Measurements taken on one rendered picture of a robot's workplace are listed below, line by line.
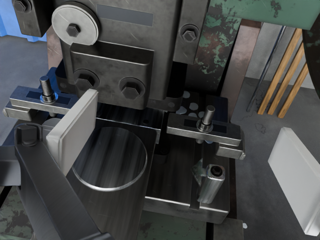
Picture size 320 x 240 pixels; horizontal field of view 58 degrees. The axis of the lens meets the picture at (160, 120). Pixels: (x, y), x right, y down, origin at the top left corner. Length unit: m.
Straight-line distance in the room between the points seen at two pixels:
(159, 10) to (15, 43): 1.85
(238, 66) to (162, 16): 0.46
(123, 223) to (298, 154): 0.30
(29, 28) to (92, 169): 0.23
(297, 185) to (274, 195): 1.31
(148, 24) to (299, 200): 0.25
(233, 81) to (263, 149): 0.87
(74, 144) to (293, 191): 0.13
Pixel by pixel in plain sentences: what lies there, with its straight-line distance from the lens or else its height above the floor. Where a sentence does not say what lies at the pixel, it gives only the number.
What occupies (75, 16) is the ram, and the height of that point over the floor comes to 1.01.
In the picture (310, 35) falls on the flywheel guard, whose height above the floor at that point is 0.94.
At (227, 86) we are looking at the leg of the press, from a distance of 0.80.
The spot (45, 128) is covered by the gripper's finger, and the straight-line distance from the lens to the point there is 0.17.
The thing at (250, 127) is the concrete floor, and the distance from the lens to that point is 1.69.
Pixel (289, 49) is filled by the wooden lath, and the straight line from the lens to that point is 1.57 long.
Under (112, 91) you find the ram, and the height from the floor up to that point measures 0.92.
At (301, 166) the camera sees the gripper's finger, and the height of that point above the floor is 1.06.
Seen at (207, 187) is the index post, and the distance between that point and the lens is 0.50.
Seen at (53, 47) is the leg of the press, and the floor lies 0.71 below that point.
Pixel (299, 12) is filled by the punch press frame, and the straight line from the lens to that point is 0.30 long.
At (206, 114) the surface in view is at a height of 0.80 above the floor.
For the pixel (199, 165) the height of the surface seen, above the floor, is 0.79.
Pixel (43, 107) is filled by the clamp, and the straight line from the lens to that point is 0.63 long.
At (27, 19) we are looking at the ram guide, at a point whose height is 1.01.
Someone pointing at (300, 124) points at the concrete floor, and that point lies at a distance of 1.86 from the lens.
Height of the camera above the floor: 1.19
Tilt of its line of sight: 49 degrees down
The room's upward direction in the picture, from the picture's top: 9 degrees clockwise
